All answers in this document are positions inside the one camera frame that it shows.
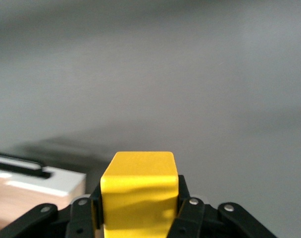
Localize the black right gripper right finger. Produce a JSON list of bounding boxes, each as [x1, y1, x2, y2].
[[166, 175, 280, 238]]

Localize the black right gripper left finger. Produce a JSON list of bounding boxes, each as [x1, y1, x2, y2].
[[0, 184, 103, 238]]

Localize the white-fronted wooden drawer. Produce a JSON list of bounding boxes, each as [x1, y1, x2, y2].
[[0, 151, 87, 233]]

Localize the yellow wooden block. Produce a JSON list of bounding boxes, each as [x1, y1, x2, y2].
[[100, 151, 179, 238]]

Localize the black drawer handle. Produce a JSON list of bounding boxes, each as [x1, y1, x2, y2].
[[0, 158, 51, 179]]

